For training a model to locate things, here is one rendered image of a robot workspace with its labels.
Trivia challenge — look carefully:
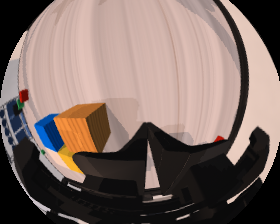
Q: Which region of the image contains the green cube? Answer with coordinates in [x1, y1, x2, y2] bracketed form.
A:
[17, 98, 24, 109]

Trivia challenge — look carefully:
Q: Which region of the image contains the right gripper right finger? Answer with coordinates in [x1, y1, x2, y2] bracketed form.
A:
[147, 122, 230, 196]

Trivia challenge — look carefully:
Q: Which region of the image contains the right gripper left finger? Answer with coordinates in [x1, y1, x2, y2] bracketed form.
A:
[72, 122, 148, 198]

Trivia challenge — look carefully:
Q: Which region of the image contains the blue cube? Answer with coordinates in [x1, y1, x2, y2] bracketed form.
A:
[34, 114, 64, 152]

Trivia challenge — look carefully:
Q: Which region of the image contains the yellow cube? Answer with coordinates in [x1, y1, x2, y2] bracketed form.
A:
[57, 144, 83, 174]

